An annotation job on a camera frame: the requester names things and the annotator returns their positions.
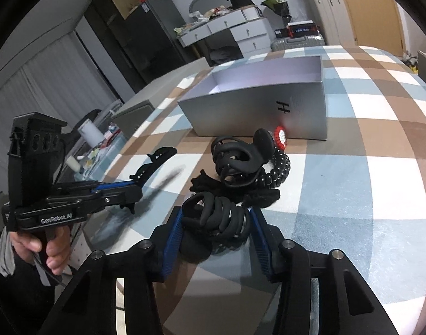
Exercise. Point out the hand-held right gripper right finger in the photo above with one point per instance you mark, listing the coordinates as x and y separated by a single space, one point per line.
262 244

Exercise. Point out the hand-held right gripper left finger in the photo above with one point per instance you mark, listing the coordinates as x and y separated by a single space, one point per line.
171 244

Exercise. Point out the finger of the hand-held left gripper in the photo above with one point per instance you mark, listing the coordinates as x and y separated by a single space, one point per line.
111 186
125 197

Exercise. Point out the black banana hair clip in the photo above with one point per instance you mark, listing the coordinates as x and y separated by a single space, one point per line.
157 158

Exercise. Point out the black claw hair clip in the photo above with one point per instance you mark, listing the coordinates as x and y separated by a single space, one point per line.
216 216

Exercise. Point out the black fabric scrunchie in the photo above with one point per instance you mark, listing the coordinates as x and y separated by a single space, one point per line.
206 185

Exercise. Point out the large black claw clip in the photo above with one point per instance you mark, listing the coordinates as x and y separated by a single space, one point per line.
244 157

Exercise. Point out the red round hair ornament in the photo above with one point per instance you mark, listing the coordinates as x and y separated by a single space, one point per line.
280 136

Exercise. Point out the person's left hand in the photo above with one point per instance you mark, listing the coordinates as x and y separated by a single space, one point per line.
56 251

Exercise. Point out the small white bottle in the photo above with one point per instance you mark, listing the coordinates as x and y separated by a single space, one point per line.
74 164

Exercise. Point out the white cylinder container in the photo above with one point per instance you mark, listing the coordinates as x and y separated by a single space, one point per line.
90 132

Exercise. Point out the white curtain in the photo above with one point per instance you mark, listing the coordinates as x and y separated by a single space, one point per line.
42 87

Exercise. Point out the checked blanket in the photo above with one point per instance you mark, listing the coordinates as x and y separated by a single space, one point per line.
356 199

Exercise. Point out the black wardrobe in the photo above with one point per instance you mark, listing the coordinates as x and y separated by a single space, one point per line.
104 42

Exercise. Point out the dark grey refrigerator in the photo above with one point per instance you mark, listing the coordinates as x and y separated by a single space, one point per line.
157 38

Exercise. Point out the dark cloth pile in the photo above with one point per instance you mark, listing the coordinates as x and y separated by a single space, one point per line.
225 56

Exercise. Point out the pile of cosmetic items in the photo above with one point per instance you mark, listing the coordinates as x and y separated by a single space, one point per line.
202 21

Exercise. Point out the white dresser with drawers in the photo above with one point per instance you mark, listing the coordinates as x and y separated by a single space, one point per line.
248 35

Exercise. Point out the silver ribbed suitcase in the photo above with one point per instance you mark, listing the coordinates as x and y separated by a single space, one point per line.
296 43

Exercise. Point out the arched grey mirror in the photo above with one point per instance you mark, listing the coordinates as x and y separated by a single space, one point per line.
202 1

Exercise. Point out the small black box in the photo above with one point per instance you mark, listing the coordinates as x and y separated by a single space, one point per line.
280 34

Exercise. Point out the black and red box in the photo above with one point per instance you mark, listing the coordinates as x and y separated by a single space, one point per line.
302 29

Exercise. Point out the white suitcase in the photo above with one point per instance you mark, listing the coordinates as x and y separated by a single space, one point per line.
342 17
321 17

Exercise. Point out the bouquet in black wrap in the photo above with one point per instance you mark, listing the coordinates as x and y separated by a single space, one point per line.
277 8

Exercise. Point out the wooden door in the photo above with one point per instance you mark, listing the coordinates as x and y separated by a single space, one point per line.
370 10

